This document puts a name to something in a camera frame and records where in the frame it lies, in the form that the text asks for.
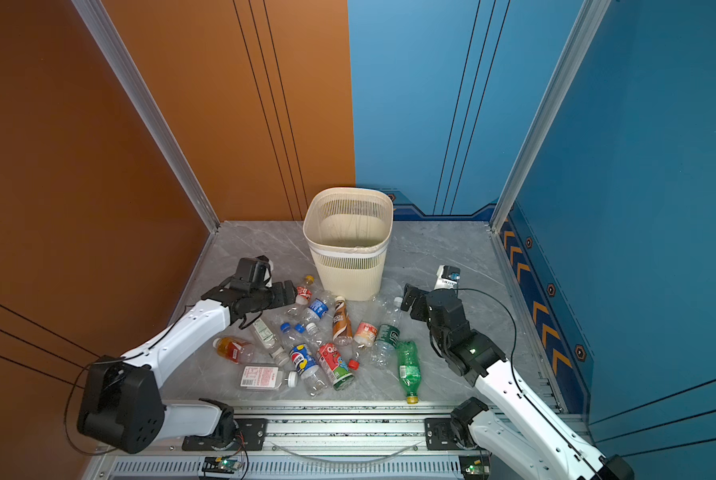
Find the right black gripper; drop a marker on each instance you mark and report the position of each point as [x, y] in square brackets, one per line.
[423, 301]

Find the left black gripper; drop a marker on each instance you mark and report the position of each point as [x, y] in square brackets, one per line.
[281, 300]

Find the white green label bottle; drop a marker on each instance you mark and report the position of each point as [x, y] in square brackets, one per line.
[270, 342]

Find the clear bottle yellow cap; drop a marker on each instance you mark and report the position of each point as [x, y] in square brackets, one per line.
[304, 295]

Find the clear bottle green label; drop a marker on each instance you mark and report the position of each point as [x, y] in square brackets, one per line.
[388, 335]

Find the orange juice bottle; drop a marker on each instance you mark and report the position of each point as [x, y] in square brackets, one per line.
[236, 350]

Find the clear bottle blue white label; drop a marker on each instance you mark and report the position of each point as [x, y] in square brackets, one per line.
[318, 308]

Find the green bottle yellow cap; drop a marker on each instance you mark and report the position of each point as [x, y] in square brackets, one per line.
[410, 374]

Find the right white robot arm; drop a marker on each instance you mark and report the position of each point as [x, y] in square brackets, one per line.
[512, 422]

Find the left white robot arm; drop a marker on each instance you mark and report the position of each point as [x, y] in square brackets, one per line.
[122, 405]

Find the cream plastic waste bin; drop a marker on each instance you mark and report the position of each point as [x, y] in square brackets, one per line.
[348, 231]

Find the small cup pink label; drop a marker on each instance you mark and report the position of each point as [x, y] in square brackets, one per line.
[365, 335]

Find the clear bottle blue cap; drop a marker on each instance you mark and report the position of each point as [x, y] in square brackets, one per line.
[312, 333]

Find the flat bottle pink label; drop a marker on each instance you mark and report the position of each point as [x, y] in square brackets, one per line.
[267, 378]

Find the pepsi bottle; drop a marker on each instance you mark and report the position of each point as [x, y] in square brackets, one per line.
[308, 369]

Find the brown coffee bottle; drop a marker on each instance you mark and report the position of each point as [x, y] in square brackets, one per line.
[342, 333]

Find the red green label bottle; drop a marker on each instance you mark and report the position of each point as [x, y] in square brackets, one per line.
[335, 366]

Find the left green circuit board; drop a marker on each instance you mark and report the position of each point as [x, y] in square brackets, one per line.
[222, 466]

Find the green circuit board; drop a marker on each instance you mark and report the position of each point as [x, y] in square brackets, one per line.
[222, 466]
[474, 469]

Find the right green circuit board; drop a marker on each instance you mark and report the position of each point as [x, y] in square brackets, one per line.
[474, 469]

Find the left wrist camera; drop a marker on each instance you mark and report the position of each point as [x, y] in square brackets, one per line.
[253, 273]

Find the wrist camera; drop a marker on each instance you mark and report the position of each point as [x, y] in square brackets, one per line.
[253, 273]
[447, 277]

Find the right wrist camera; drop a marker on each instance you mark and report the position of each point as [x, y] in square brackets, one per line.
[447, 277]

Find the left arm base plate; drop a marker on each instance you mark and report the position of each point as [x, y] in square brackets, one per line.
[249, 434]

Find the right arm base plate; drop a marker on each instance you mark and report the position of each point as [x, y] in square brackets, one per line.
[447, 434]

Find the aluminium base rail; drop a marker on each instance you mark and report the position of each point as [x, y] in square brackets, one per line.
[315, 440]

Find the aluminium corner post left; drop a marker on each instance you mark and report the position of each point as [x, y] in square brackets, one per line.
[100, 25]

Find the aluminium corner post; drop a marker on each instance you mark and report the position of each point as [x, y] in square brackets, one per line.
[100, 25]
[572, 56]

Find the aluminium corner post right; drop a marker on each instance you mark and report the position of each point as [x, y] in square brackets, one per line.
[572, 56]

